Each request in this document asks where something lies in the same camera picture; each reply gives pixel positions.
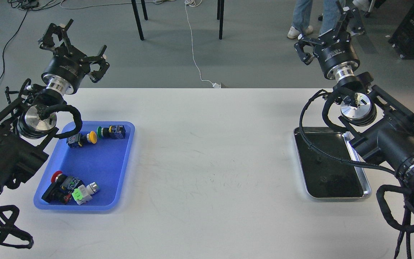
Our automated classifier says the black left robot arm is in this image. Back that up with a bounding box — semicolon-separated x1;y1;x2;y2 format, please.
0;19;110;249

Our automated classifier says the green push button switch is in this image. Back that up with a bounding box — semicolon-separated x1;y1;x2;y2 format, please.
96;124;125;140

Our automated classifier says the silver metal tray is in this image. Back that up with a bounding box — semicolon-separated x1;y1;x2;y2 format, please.
293;127;372;201

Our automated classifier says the white green selector switch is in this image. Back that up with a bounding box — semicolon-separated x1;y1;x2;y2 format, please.
71;182;100;205

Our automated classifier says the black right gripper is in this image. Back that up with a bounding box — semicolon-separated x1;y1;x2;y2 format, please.
294;0;365;80

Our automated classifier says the white cable with charger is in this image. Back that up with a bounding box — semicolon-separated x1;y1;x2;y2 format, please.
184;0;222;89

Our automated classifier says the red emergency stop switch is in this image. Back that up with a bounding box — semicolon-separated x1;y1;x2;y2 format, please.
41;171;84;204

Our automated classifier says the black chair leg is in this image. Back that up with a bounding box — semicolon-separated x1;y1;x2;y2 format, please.
131;0;148;41
216;0;225;40

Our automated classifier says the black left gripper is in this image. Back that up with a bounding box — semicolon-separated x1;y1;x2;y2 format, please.
39;19;110;95

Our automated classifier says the black floor cable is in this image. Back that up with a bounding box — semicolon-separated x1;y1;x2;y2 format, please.
0;0;64;124

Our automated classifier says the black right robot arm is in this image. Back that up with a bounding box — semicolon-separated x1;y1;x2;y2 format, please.
294;2;414;259

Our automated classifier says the blue plastic tray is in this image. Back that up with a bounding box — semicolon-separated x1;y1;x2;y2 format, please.
33;121;135;211

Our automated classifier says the black chair leg left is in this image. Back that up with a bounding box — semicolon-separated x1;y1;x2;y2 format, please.
131;0;148;41

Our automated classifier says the person in jeans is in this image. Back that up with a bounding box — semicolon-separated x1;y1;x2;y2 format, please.
287;0;348;40

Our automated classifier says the black chair leg right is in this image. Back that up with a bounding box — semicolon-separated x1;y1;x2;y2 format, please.
216;0;225;40

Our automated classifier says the yellow push button switch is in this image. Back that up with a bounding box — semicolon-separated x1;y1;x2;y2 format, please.
66;131;98;149

